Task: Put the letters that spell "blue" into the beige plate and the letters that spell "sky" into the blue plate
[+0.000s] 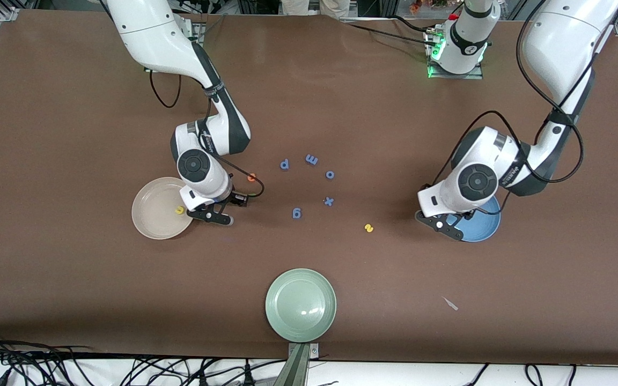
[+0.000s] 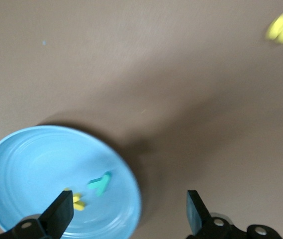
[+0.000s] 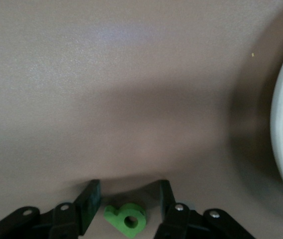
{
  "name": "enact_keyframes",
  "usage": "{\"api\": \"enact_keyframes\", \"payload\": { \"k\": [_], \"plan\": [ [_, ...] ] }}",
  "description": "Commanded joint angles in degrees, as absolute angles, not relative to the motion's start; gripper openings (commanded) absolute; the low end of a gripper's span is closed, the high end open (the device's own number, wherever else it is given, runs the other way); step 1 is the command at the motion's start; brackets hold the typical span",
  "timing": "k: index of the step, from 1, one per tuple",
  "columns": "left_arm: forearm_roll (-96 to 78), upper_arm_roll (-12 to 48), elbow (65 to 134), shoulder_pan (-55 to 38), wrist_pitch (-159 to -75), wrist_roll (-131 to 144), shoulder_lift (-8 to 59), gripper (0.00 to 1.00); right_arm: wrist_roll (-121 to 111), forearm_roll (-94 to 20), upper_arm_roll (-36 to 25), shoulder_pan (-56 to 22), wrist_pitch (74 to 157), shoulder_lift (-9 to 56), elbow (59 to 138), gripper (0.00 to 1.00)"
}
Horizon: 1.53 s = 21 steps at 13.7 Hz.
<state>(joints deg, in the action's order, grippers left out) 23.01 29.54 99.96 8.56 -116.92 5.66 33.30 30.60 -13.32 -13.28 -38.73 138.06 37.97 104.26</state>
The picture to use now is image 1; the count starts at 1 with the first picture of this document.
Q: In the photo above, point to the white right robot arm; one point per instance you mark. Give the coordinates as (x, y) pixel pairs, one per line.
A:
(148, 32)

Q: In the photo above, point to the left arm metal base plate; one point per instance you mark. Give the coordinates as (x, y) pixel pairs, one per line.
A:
(478, 74)

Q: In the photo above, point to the beige brown plate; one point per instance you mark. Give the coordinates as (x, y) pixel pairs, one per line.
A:
(156, 212)

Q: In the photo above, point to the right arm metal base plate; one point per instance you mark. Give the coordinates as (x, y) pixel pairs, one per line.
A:
(199, 32)

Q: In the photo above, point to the blue foam letter x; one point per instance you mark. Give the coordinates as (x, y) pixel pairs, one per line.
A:
(329, 201)

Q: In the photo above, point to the blue plate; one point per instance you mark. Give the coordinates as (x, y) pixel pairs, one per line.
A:
(483, 228)

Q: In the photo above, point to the small grey tape scrap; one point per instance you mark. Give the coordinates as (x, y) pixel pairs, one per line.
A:
(450, 304)

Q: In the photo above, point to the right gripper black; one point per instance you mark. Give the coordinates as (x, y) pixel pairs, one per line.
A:
(232, 199)

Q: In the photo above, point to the person in beige trousers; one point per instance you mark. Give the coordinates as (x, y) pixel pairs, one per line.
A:
(314, 6)

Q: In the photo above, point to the green plate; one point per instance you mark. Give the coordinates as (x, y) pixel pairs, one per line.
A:
(301, 304)

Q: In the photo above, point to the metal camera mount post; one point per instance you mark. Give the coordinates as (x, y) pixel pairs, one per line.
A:
(294, 370)

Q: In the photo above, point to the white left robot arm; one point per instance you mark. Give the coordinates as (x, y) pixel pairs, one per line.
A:
(561, 43)

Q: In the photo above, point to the brown table cover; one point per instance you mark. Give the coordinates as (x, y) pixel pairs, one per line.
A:
(309, 107)

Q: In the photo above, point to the small orange object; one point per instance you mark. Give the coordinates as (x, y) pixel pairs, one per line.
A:
(415, 6)

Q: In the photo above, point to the blue foam letter m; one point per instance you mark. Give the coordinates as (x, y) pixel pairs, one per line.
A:
(311, 160)

